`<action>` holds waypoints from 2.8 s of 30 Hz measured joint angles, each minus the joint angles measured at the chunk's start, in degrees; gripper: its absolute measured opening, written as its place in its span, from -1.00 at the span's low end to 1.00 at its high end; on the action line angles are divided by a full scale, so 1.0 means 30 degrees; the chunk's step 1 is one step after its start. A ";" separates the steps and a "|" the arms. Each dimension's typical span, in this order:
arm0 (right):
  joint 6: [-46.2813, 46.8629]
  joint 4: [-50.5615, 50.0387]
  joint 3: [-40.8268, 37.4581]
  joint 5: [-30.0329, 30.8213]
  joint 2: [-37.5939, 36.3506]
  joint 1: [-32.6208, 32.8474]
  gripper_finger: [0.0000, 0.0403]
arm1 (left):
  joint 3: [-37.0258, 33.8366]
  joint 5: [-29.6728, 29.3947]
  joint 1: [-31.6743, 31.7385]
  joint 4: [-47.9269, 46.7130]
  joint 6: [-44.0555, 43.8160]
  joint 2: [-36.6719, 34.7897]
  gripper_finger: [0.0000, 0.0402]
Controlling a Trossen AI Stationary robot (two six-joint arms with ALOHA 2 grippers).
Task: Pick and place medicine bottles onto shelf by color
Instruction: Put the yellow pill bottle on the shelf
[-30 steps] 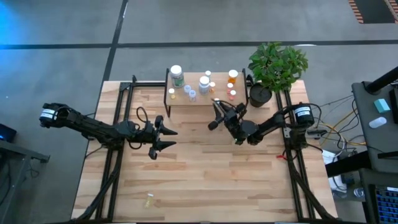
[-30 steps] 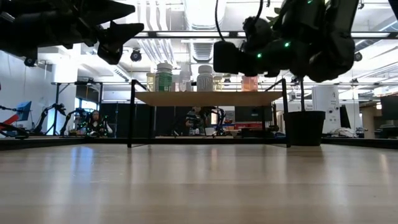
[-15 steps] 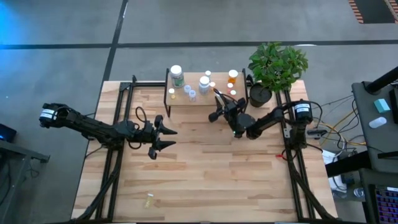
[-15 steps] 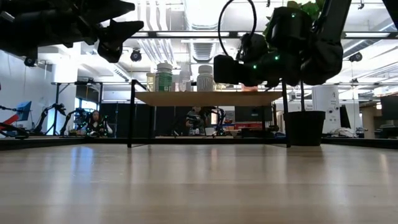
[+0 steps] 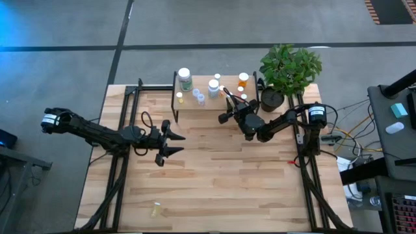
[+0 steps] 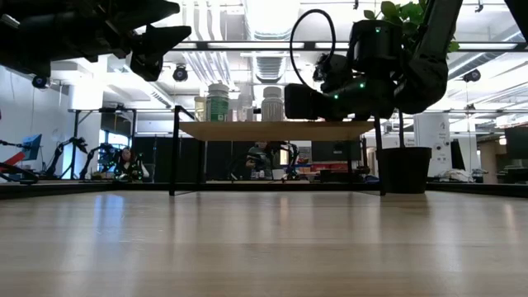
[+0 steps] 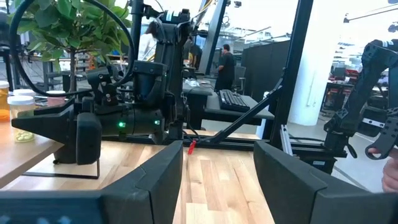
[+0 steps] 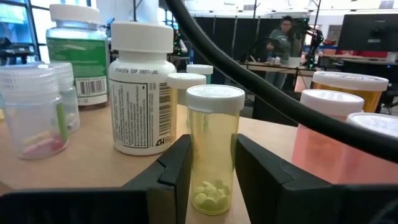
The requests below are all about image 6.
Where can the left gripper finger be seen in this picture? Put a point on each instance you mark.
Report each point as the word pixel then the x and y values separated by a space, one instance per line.
pixel 148 10
pixel 165 37

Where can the large white barcode label bottle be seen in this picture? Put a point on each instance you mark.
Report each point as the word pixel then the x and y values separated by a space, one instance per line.
pixel 272 106

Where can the large green bottle white cap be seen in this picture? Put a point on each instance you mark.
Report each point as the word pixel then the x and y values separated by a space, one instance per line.
pixel 217 105

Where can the small bluish clear vial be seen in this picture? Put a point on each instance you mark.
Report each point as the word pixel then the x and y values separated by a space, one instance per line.
pixel 232 116

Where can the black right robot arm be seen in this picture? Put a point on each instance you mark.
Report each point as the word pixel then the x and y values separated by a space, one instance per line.
pixel 429 62

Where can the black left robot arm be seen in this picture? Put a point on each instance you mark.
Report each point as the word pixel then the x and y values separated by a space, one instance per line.
pixel 49 33

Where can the wooden shelf black metal legs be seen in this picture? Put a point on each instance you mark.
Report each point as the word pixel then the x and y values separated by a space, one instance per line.
pixel 272 131

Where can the black ceiling spotlight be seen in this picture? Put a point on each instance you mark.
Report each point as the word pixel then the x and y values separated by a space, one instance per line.
pixel 472 75
pixel 180 73

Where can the green plant in black pot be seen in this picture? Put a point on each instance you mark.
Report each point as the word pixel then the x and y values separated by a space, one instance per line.
pixel 406 169

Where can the white poster board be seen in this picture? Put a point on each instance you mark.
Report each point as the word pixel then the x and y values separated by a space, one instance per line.
pixel 433 140

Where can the person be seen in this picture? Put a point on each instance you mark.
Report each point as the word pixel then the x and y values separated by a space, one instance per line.
pixel 130 163
pixel 260 158

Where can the blue-screen monitor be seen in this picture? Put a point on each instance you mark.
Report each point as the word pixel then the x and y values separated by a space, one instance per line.
pixel 32 146

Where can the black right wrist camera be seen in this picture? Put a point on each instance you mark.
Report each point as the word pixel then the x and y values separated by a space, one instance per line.
pixel 334 74

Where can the black overhead frame beam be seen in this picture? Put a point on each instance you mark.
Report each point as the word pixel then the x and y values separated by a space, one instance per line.
pixel 247 45

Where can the silver ceiling air duct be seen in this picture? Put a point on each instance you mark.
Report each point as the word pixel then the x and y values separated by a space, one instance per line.
pixel 270 20

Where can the black aluminium table frame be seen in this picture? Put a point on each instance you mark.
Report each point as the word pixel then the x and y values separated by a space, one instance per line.
pixel 82 186

